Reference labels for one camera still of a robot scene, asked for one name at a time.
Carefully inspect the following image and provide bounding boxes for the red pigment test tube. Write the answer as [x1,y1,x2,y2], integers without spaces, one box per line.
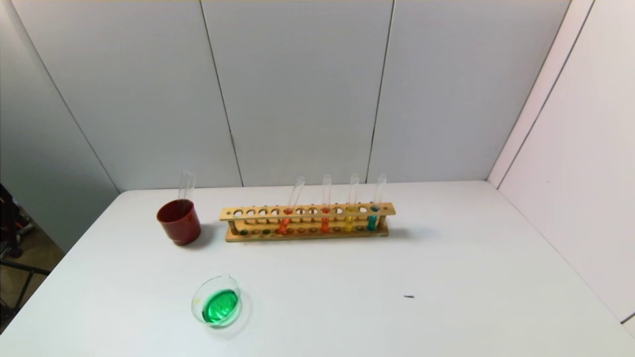
[277,176,306,236]
[320,174,332,234]

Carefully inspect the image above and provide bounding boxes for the wooden test tube rack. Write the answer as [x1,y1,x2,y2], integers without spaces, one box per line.
[220,202,396,242]

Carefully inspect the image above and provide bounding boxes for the clear glass beaker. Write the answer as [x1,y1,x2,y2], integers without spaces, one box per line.
[191,274,250,330]

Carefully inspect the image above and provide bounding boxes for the dark red plastic cup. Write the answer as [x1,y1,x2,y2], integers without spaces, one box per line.
[157,199,202,246]

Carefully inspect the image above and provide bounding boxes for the black chassis frame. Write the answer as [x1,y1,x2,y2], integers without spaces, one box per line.
[0,183,51,323]

